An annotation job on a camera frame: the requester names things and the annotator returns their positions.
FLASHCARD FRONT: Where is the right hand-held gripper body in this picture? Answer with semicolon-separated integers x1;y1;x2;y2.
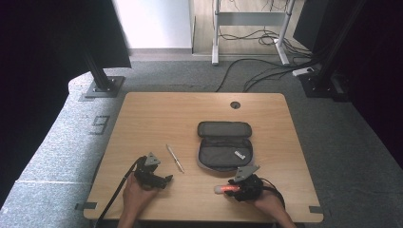
233;164;264;202

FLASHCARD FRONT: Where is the black floor cable bundle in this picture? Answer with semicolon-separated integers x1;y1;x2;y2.
215;28;321;94

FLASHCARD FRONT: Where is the orange capped pink highlighter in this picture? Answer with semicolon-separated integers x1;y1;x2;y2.
214;184;241;195

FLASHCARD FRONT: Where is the white power strip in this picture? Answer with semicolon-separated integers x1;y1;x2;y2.
291;66;316;77

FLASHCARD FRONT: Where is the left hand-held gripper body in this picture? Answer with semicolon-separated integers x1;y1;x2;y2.
133;152;167;191

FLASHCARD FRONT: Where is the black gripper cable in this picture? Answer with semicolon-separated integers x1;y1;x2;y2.
94;155;148;228
261;178;287;211

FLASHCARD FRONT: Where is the black curtain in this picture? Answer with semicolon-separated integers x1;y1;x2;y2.
293;0;403;169
0;0;132;207

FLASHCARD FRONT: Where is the white desk frame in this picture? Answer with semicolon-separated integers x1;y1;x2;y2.
211;0;297;67

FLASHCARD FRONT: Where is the black metal stand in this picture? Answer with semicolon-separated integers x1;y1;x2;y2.
80;44;126;99
297;0;369;100

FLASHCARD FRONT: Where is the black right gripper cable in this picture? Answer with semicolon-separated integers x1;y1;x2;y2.
261;178;287;211

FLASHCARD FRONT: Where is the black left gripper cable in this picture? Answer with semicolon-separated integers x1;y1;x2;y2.
94;155;148;228

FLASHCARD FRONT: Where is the person's right hand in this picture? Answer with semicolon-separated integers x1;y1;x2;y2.
252;189;287;221

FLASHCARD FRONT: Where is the person's left hand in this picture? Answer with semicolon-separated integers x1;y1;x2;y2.
122;173;160;220

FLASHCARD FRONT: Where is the silver pen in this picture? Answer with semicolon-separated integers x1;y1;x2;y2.
165;143;185;175

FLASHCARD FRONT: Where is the grey pencil case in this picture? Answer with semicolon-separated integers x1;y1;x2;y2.
196;121;255;173

